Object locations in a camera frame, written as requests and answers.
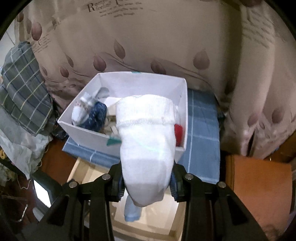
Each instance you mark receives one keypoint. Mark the beige honeycomb print underwear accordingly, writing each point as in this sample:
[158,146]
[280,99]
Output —
[111,127]

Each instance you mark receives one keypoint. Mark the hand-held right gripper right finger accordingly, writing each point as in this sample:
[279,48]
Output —
[174,190]

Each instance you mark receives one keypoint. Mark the beige leaf print curtain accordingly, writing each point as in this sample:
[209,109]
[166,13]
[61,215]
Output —
[161,34]

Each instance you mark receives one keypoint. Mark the dark patterned plastic bag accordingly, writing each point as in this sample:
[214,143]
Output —
[59,132]

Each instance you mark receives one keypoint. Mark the navy blue underwear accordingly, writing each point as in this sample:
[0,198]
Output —
[94,118]

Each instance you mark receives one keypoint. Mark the white floral underwear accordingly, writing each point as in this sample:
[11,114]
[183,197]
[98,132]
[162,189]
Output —
[81,111]

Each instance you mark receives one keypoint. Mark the white crumpled plastic bag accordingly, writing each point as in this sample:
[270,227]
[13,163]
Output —
[20,148]

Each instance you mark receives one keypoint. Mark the light blue underwear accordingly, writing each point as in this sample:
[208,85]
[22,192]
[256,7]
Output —
[132,212]

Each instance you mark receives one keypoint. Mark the white cardboard box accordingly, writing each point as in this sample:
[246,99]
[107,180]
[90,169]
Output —
[148,83]

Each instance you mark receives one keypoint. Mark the wooden drawer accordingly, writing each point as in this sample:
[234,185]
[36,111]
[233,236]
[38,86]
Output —
[92,169]

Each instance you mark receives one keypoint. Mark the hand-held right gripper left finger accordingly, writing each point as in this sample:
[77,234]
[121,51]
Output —
[120,192]

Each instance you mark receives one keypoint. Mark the orange wooden board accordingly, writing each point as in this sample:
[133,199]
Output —
[259,185]

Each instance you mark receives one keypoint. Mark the red underwear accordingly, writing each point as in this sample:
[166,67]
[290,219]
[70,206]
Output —
[179,135]

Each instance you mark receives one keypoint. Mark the dark plaid cloth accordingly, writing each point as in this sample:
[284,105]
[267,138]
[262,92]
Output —
[25,92]

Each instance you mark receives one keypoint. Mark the blue checked cloth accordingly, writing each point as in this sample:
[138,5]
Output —
[201,139]

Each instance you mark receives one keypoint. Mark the white knit underwear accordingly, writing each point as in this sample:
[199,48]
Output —
[145,150]

